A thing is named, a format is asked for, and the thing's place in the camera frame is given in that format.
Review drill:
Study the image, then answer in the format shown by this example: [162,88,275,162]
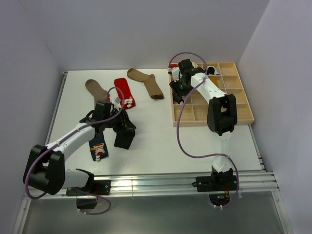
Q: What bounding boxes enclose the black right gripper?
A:
[169,76,194,100]

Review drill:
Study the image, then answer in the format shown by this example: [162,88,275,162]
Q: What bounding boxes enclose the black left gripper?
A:
[103,109,136,134]

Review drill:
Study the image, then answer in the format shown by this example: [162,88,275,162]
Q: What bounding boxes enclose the black white striped sock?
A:
[173,94,184,105]

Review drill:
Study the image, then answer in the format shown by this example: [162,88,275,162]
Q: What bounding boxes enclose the long black sock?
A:
[114,130,135,150]

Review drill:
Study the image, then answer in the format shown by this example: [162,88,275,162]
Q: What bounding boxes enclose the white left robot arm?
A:
[23,100,136,198]

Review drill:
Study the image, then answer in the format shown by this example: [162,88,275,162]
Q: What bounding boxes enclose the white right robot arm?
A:
[167,59,239,190]

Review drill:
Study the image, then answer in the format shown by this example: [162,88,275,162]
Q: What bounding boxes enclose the rolled red sock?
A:
[170,64,178,69]

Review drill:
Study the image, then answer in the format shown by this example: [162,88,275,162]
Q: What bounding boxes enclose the wooden compartment tray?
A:
[180,62,254,127]

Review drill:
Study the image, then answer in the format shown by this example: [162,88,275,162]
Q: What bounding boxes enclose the tan brown sock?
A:
[127,68,164,100]

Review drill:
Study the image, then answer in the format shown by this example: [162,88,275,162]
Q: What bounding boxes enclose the rolled mustard yellow sock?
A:
[209,77,218,86]

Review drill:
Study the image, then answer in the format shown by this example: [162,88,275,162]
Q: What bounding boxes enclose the rolled black white sock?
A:
[207,65,220,76]

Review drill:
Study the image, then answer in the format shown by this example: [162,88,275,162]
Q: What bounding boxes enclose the navy patterned sock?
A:
[89,133,109,162]

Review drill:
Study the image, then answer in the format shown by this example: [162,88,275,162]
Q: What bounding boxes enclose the brown sock with striped cuff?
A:
[85,79,108,104]

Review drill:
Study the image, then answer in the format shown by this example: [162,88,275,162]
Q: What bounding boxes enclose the red sock with white print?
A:
[114,78,136,110]

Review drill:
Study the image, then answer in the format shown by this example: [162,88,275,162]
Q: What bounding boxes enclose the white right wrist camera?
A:
[167,67,180,82]

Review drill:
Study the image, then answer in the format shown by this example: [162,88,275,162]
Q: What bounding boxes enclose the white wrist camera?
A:
[106,97,121,106]
[167,67,180,82]

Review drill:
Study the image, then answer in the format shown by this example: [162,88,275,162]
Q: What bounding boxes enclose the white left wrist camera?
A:
[106,97,121,106]

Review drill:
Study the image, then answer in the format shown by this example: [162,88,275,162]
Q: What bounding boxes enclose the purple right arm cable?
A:
[168,51,239,210]

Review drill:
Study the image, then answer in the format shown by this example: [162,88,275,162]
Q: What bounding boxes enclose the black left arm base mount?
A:
[66,179,112,213]

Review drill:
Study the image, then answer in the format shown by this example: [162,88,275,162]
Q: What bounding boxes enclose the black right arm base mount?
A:
[192,168,239,210]

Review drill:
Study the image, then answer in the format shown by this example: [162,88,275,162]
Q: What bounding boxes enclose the aluminium front rail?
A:
[24,170,281,200]

